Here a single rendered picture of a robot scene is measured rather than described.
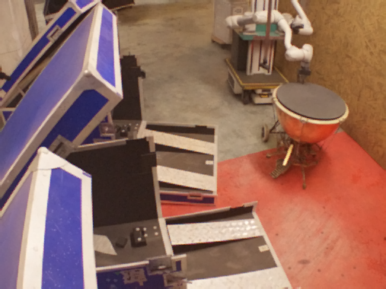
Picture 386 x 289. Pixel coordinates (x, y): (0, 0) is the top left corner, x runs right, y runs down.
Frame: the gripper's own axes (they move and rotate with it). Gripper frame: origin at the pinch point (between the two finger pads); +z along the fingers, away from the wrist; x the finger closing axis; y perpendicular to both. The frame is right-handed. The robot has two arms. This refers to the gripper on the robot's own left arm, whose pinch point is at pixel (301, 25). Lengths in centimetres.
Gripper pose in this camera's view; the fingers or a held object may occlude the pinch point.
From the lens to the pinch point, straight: 314.6
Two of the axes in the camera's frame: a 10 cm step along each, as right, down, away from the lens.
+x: 10.0, -0.1, 0.1
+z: 0.1, 2.9, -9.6
